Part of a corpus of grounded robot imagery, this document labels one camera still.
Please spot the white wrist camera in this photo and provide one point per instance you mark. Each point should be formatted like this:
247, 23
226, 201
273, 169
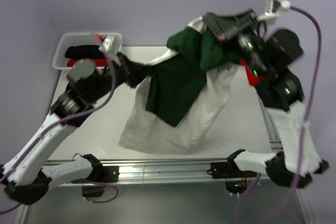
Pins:
109, 43
272, 9

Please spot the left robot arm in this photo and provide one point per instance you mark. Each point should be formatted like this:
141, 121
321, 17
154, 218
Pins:
25, 177

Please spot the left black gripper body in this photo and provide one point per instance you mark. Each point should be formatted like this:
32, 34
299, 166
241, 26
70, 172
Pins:
124, 73

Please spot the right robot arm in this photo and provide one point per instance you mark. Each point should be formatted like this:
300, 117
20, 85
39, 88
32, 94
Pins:
281, 93

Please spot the white and green t shirt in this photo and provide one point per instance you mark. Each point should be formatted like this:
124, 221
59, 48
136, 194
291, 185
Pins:
187, 89

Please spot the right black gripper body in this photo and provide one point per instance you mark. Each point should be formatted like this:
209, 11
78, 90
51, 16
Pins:
238, 32

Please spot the rolled black t shirt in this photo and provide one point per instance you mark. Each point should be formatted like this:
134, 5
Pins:
84, 51

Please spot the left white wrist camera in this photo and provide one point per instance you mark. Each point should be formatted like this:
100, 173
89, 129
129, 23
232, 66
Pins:
109, 43

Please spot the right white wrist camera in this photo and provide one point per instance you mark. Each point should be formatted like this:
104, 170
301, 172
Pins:
272, 9

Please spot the rolled red t shirt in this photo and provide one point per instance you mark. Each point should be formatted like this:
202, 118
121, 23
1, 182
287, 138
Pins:
99, 62

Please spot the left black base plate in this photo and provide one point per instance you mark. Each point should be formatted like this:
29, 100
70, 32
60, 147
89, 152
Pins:
110, 174

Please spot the aluminium frame rail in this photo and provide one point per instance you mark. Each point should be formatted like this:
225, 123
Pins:
163, 188

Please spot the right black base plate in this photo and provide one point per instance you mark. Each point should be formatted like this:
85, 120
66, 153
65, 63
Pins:
219, 170

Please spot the crumpled red t shirt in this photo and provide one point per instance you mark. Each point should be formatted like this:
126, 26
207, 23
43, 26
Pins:
252, 76

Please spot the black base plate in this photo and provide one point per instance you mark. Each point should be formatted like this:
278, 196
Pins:
110, 174
219, 170

